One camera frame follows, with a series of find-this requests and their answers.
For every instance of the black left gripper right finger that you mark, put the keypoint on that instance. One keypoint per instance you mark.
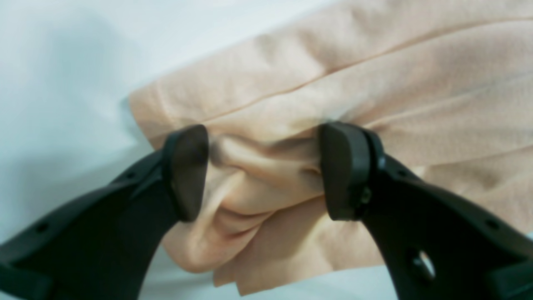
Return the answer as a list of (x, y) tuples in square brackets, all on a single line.
[(436, 244)]

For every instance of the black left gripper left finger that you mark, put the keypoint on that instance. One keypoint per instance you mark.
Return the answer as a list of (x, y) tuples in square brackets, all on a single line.
[(99, 246)]

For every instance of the peach pink T-shirt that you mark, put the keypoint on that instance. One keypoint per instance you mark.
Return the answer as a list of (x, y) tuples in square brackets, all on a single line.
[(445, 84)]

